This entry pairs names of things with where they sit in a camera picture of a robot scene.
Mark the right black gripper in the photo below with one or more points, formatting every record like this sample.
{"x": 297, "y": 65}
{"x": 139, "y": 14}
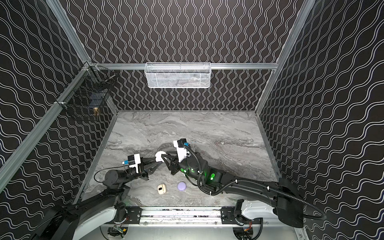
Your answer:
{"x": 175, "y": 165}

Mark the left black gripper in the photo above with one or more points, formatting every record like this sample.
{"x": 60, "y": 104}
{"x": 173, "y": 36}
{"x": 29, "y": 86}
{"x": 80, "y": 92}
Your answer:
{"x": 143, "y": 167}

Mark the white round charging case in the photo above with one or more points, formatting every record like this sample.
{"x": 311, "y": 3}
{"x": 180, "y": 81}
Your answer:
{"x": 159, "y": 156}

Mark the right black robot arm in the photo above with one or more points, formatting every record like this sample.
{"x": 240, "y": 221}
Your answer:
{"x": 284, "y": 199}

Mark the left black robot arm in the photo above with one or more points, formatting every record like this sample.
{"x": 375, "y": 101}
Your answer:
{"x": 72, "y": 222}

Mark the beige charging case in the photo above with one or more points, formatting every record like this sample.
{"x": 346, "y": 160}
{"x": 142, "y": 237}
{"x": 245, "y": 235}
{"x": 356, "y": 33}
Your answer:
{"x": 161, "y": 189}

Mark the purple round charging case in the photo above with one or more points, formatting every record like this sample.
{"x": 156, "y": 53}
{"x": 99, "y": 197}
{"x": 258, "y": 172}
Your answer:
{"x": 181, "y": 186}

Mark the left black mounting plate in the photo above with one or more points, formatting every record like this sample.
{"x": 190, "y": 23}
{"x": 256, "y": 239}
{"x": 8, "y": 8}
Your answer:
{"x": 128, "y": 215}

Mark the black mounting plate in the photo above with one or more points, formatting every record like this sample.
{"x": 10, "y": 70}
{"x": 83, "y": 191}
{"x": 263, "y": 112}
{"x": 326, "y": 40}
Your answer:
{"x": 230, "y": 216}
{"x": 128, "y": 215}

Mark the small brass object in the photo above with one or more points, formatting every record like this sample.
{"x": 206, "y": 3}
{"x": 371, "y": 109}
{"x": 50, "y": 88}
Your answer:
{"x": 96, "y": 112}

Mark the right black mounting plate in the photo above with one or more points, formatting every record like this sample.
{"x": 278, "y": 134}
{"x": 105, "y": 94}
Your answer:
{"x": 230, "y": 216}

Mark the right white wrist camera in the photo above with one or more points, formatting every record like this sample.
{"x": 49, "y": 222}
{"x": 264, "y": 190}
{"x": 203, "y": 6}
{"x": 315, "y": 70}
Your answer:
{"x": 182, "y": 153}

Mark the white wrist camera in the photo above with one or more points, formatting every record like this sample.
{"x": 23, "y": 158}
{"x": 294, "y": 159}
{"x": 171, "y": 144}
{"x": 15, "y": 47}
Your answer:
{"x": 133, "y": 161}
{"x": 182, "y": 153}

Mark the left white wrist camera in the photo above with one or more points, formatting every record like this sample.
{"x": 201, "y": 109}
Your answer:
{"x": 133, "y": 161}

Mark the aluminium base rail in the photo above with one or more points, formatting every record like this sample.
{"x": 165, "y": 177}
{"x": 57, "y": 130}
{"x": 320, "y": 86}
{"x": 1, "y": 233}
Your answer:
{"x": 194, "y": 217}

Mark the white wire mesh basket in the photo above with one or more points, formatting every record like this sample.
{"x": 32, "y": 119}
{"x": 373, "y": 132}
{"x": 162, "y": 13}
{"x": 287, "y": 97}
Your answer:
{"x": 178, "y": 75}

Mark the black wire basket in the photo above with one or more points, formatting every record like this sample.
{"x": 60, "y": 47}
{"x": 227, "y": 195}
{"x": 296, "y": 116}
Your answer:
{"x": 93, "y": 90}

